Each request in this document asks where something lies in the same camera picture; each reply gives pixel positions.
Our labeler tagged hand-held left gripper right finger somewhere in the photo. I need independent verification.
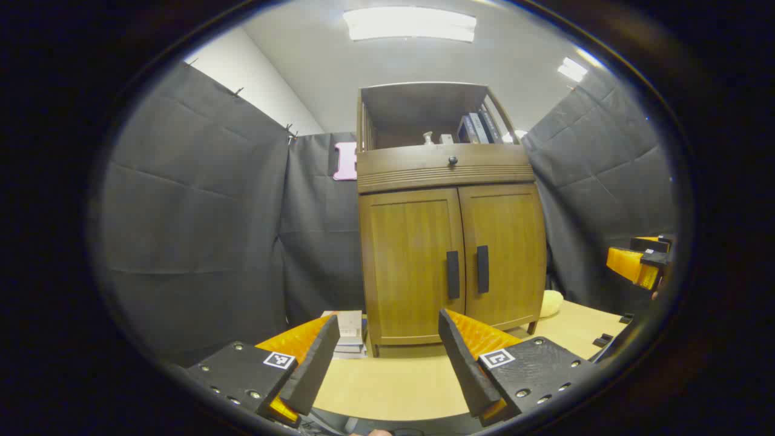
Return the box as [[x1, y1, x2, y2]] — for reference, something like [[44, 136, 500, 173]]
[[438, 308, 600, 428]]

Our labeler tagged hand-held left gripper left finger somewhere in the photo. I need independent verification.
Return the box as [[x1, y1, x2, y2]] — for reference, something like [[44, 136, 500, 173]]
[[182, 314, 341, 428]]

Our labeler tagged wooden shoe cabinet door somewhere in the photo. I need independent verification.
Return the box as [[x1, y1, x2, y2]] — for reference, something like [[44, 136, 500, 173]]
[[458, 183, 547, 332], [359, 188, 466, 347]]

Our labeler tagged wooden double-door shoe cabinet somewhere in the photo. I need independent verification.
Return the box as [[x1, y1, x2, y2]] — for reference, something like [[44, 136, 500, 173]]
[[356, 82, 547, 358]]

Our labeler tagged stack of pale books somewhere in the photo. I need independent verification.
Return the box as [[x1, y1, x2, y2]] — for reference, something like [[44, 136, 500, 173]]
[[321, 310, 369, 359]]

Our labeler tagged pale yellow plush toy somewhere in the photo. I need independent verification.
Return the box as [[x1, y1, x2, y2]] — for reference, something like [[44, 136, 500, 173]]
[[539, 290, 564, 319]]

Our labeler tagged small ceiling light panel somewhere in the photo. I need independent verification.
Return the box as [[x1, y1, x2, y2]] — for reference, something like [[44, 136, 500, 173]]
[[557, 57, 589, 83]]

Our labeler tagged dark blue book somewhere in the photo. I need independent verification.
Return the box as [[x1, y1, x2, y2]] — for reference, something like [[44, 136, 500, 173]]
[[480, 109, 503, 144]]

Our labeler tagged large ceiling light panel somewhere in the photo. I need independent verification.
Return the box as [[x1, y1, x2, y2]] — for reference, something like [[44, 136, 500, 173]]
[[343, 7, 477, 43]]

